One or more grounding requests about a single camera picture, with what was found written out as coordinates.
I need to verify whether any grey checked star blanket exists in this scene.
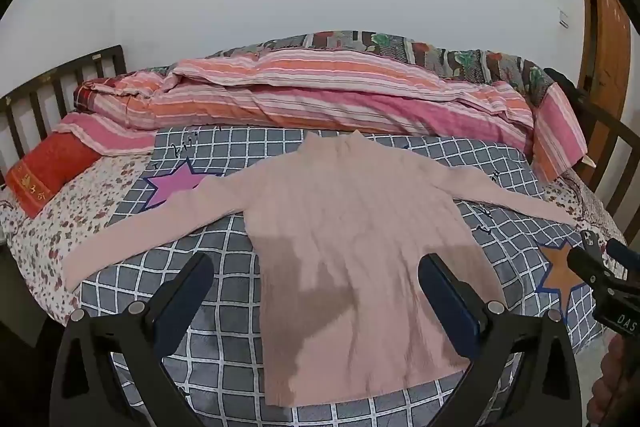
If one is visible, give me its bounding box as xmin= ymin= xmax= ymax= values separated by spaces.
xmin=77 ymin=127 xmax=608 ymax=427

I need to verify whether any dark wooden headboard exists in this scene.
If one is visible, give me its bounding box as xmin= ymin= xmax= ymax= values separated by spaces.
xmin=0 ymin=45 xmax=128 ymax=188

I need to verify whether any wooden door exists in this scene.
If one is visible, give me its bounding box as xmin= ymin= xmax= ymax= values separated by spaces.
xmin=577 ymin=0 xmax=633 ymax=122

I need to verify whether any dark wooden footboard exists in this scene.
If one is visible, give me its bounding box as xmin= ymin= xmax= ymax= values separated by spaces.
xmin=542 ymin=67 xmax=640 ymax=228

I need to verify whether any red embroidered pillow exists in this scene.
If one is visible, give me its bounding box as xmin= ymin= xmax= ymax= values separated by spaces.
xmin=5 ymin=132 xmax=103 ymax=219

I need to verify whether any pink ribbed sweater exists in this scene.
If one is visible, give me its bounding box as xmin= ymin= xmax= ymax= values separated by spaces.
xmin=64 ymin=130 xmax=576 ymax=408

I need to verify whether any person's right hand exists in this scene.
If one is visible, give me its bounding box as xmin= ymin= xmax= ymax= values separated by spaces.
xmin=587 ymin=338 xmax=627 ymax=427

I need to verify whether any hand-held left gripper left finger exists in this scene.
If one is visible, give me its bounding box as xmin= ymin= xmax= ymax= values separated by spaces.
xmin=50 ymin=252 xmax=216 ymax=427

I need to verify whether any pink orange striped quilt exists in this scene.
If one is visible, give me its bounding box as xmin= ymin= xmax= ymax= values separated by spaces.
xmin=52 ymin=48 xmax=588 ymax=184

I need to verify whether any red plaid cloth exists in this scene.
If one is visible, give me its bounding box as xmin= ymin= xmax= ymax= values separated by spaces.
xmin=74 ymin=78 xmax=132 ymax=110

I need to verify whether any floral bed sheet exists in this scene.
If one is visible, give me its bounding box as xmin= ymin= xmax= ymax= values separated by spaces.
xmin=0 ymin=154 xmax=628 ymax=325

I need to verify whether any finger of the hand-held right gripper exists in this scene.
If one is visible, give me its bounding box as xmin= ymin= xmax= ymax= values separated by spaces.
xmin=567 ymin=247 xmax=626 ymax=294
xmin=581 ymin=229 xmax=640 ymax=269

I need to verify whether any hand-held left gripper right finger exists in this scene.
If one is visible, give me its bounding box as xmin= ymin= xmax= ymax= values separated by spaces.
xmin=418 ymin=253 xmax=586 ymax=427

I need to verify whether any dark floral patchwork quilt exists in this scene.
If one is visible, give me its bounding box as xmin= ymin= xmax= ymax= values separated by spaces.
xmin=145 ymin=31 xmax=556 ymax=108

